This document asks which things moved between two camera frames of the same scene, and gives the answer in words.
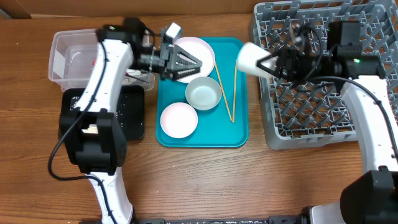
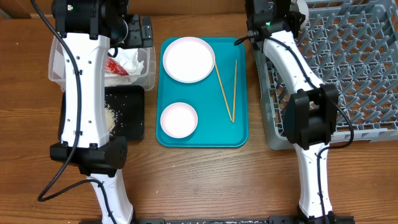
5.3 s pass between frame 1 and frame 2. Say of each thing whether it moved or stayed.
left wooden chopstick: stayed
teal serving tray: stayed
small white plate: stayed
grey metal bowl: moved
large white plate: stayed
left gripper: moved
